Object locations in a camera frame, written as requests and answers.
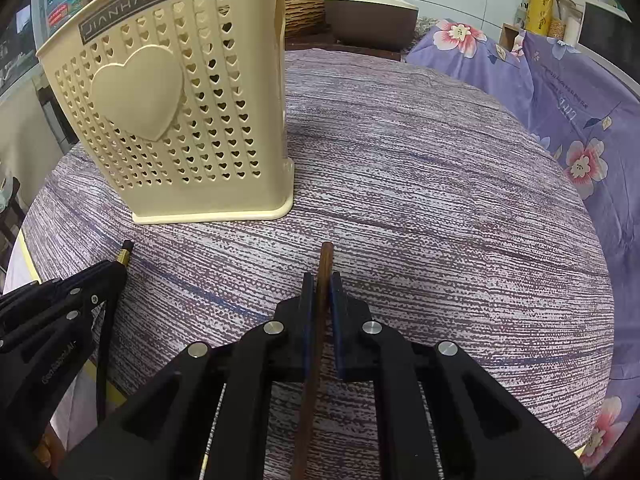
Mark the cream plastic utensil holder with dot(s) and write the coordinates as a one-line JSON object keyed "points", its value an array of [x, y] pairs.
{"points": [[200, 110]]}

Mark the purple striped tablecloth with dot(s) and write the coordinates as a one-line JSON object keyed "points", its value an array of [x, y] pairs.
{"points": [[425, 185]]}

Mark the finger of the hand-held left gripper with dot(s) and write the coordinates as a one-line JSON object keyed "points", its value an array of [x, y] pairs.
{"points": [[95, 285]]}

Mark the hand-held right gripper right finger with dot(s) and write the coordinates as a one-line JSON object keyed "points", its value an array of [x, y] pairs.
{"points": [[336, 340]]}

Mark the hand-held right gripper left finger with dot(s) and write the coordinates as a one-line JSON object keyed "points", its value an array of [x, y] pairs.
{"points": [[309, 340]]}

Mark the black chopstick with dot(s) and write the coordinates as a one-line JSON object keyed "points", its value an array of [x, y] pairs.
{"points": [[123, 256]]}

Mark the purple floral blanket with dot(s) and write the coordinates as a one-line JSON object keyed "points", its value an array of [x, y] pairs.
{"points": [[565, 110]]}

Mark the brown rice cooker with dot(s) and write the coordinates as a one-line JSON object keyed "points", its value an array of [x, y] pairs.
{"points": [[370, 15]]}

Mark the brown wicker basket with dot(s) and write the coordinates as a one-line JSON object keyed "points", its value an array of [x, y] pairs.
{"points": [[305, 10]]}

